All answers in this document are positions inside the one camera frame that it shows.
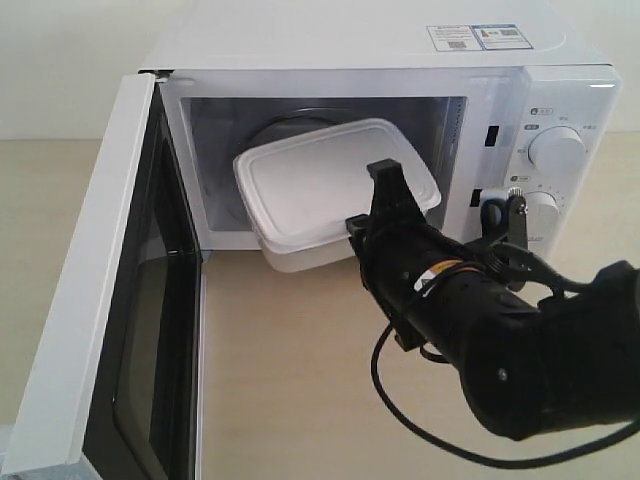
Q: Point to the lower white timer knob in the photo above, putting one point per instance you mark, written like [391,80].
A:
[542,214]

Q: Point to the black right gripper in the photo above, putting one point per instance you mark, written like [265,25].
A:
[431,289]

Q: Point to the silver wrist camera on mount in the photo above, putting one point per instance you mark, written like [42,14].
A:
[503,216]

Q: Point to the blue bordered warning sticker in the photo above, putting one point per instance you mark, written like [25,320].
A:
[479,37]

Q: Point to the upper white power knob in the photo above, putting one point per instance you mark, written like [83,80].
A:
[557,151]

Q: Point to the white microwave door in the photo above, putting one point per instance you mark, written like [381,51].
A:
[114,391]

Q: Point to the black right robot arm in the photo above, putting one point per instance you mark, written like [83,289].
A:
[535,352]

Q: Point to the white Midea microwave body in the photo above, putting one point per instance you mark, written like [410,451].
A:
[470,115]

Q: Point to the white lidded plastic container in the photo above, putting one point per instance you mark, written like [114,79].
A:
[298,192]

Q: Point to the glass turntable plate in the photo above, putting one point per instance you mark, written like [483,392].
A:
[247,125]

